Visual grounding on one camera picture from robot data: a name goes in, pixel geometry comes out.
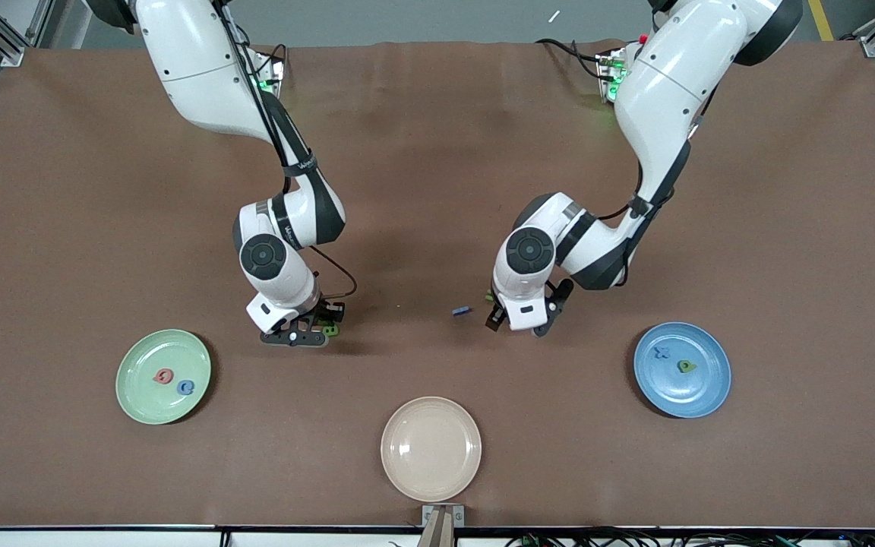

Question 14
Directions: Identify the green plate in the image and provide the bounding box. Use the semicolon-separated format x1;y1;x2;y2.
115;328;213;425

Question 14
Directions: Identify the beige plate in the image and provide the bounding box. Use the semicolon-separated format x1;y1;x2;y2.
381;396;482;503

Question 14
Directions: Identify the blue plate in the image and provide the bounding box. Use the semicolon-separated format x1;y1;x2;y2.
633;321;733;419

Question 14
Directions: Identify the brown table cover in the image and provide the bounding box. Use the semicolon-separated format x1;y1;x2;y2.
0;40;875;529

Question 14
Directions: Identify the yellow floor tape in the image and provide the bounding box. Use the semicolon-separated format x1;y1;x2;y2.
808;0;837;42

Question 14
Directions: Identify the grey metal bracket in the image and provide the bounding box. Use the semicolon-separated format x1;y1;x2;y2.
421;504;466;528

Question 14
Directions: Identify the beige camera pole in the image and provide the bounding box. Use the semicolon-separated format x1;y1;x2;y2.
416;509;455;547

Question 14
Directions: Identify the black left base cable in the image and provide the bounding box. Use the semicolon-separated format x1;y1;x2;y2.
535;38;607;78

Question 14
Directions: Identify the white table edge rail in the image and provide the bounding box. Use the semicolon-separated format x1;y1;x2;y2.
0;526;875;547

